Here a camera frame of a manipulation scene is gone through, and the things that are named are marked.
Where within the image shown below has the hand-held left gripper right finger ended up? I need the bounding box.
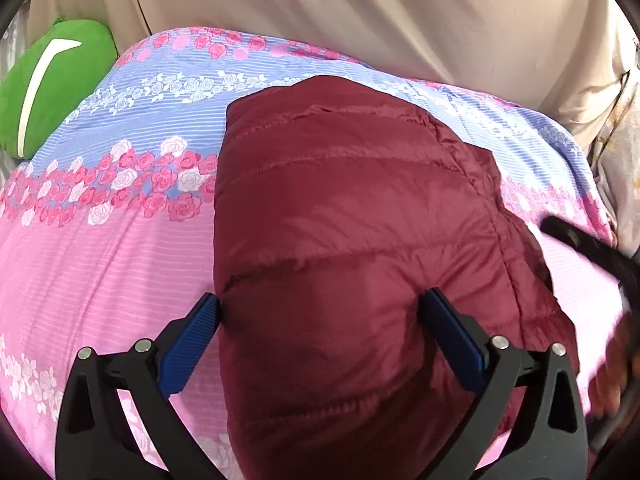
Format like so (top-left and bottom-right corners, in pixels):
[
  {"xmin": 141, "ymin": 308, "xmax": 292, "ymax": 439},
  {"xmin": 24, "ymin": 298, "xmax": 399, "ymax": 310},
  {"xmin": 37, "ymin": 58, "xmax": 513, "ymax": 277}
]
[{"xmin": 422, "ymin": 287, "xmax": 589, "ymax": 480}]

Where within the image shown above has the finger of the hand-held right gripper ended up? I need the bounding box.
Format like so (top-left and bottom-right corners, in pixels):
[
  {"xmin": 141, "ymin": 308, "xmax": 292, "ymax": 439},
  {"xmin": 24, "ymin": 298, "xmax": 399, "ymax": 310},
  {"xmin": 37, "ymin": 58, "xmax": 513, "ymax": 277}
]
[{"xmin": 541, "ymin": 215, "xmax": 640, "ymax": 286}]

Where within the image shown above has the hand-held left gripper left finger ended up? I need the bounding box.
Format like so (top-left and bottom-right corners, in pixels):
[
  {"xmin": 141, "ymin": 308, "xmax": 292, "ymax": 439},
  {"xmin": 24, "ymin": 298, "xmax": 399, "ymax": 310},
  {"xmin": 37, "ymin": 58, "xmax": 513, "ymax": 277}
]
[{"xmin": 54, "ymin": 291, "xmax": 221, "ymax": 480}]

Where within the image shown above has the maroon quilted puffer jacket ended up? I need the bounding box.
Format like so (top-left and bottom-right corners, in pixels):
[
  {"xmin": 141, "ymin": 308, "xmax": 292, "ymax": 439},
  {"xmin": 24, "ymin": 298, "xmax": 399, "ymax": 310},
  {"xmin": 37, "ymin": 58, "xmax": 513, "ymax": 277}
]
[{"xmin": 212, "ymin": 75, "xmax": 581, "ymax": 480}]

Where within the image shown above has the person's right hand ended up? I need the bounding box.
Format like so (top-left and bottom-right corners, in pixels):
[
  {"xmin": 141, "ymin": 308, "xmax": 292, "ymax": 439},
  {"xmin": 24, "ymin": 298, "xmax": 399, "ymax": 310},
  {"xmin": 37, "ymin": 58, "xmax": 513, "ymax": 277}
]
[{"xmin": 589, "ymin": 310, "xmax": 638, "ymax": 416}]

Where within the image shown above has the cream floral quilt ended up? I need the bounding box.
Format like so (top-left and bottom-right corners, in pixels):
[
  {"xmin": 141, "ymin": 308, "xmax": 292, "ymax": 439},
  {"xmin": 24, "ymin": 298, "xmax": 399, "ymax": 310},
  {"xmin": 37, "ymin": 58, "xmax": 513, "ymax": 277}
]
[{"xmin": 585, "ymin": 35, "xmax": 640, "ymax": 261}]

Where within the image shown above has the pink blue floral blanket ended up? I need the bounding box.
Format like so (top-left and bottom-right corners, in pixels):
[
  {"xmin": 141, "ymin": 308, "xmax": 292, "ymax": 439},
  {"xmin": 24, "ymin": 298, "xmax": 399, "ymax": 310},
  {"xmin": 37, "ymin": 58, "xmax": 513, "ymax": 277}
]
[{"xmin": 0, "ymin": 27, "xmax": 631, "ymax": 480}]

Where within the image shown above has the green plush pillow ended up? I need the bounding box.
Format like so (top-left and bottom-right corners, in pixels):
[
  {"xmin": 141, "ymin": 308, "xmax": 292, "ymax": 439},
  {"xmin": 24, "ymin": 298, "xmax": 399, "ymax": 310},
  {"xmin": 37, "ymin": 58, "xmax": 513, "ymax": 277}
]
[{"xmin": 0, "ymin": 17, "xmax": 120, "ymax": 161}]

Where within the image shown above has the beige sheet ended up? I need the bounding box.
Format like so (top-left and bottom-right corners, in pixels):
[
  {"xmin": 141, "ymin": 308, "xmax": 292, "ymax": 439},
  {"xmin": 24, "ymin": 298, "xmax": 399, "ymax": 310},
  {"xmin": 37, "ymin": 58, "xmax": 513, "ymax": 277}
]
[{"xmin": 30, "ymin": 0, "xmax": 631, "ymax": 148}]

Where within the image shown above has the white satin curtain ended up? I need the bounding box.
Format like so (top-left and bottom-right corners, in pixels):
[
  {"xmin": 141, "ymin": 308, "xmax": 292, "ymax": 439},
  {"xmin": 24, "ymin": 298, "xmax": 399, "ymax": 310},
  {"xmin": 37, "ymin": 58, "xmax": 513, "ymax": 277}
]
[{"xmin": 0, "ymin": 5, "xmax": 36, "ymax": 48}]

